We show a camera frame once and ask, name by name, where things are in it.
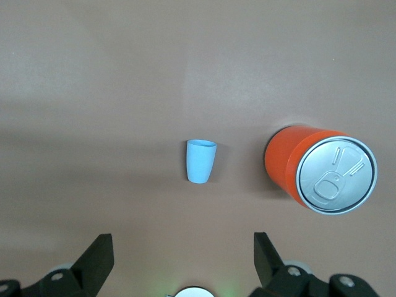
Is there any light blue plastic cup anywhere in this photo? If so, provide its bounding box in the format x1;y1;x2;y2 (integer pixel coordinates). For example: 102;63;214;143
186;139;218;185

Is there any orange can with silver lid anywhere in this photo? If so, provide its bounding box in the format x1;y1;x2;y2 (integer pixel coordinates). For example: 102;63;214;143
264;124;379;216

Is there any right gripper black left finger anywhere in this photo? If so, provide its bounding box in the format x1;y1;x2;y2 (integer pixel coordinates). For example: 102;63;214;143
0;233;114;297

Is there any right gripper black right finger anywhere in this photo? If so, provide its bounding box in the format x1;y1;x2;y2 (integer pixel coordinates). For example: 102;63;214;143
250;231;381;297

